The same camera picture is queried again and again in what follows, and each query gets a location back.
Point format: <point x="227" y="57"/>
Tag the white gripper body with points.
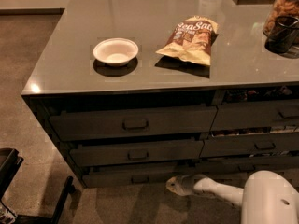
<point x="187" y="184"/>

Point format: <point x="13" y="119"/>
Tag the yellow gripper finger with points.
<point x="174" y="185"/>

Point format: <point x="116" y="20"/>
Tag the drawer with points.
<point x="167" y="150"/>
<point x="250" y="144"/>
<point x="239" y="165"/>
<point x="119" y="175"/>
<point x="256" y="115"/>
<point x="132" y="122"/>

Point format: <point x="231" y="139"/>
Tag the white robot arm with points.
<point x="267" y="198"/>

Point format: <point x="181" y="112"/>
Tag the dark counter cabinet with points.
<point x="67" y="77"/>

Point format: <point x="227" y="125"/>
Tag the sea salt chips bag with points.
<point x="191" y="41"/>

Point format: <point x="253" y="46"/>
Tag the white paper bowl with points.
<point x="115" y="51"/>

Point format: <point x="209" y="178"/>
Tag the black mesh cup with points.
<point x="283" y="34"/>

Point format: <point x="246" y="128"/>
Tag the glass snack jar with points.
<point x="280" y="8"/>

